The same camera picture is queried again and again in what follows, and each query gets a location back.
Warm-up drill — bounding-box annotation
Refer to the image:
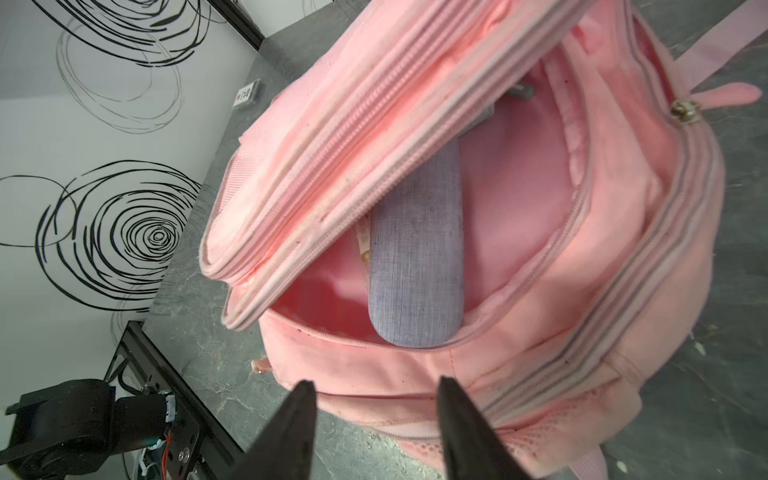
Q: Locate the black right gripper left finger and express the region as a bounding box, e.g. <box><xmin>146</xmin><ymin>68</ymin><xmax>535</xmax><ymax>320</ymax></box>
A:
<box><xmin>228</xmin><ymin>380</ymin><xmax>317</xmax><ymax>480</ymax></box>

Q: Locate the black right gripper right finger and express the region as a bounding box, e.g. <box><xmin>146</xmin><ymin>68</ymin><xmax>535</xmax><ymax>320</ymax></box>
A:
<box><xmin>437</xmin><ymin>376</ymin><xmax>531</xmax><ymax>480</ymax></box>

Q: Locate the purple fabric glasses case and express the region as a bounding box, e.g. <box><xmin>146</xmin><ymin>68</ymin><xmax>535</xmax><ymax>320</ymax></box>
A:
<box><xmin>368</xmin><ymin>140</ymin><xmax>465</xmax><ymax>349</ymax></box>

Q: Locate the pink student backpack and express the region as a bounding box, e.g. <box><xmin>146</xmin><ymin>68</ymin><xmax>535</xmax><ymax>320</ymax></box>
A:
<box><xmin>199</xmin><ymin>1</ymin><xmax>767</xmax><ymax>479</ymax></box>

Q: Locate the clear lead refill box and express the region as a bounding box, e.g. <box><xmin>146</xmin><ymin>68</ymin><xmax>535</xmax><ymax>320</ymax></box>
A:
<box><xmin>233</xmin><ymin>78</ymin><xmax>263</xmax><ymax>109</ymax></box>

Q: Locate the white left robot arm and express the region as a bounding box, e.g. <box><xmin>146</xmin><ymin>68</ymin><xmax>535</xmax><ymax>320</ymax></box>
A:
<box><xmin>1</xmin><ymin>379</ymin><xmax>177</xmax><ymax>479</ymax></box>

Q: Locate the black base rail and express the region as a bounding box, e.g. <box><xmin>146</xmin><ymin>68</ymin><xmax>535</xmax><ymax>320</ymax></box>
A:
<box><xmin>105</xmin><ymin>321</ymin><xmax>243</xmax><ymax>479</ymax></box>

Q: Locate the black aluminium frame post left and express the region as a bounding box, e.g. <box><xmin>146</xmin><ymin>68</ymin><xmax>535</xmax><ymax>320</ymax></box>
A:
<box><xmin>208</xmin><ymin>0</ymin><xmax>265</xmax><ymax>51</ymax></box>

